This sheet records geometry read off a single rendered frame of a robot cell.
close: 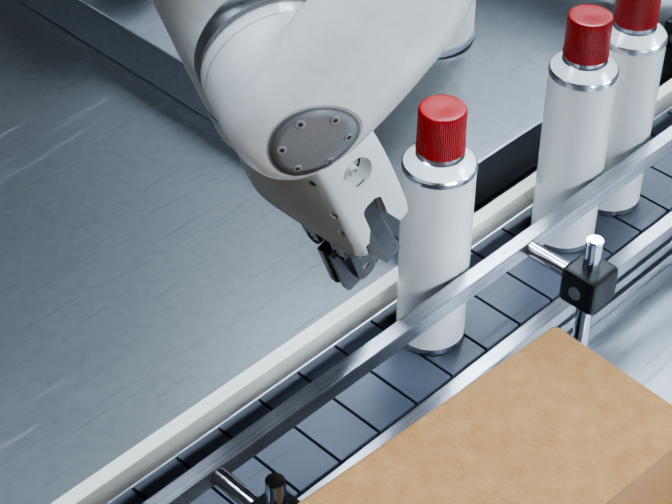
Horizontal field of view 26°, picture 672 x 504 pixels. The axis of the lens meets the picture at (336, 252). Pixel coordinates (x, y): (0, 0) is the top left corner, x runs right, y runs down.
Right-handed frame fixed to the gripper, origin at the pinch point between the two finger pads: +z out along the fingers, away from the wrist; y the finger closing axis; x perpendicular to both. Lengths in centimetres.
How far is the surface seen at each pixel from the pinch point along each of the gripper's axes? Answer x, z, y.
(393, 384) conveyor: 1.9, 13.0, -2.0
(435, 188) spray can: -7.0, -0.4, -1.7
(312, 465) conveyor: 10.8, 9.8, -3.3
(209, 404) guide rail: 12.7, 5.4, 3.3
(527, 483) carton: 10.1, -15.6, -26.0
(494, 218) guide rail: -14.7, 16.0, 2.9
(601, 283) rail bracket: -11.2, 8.5, -11.1
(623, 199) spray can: -24.1, 20.7, -2.1
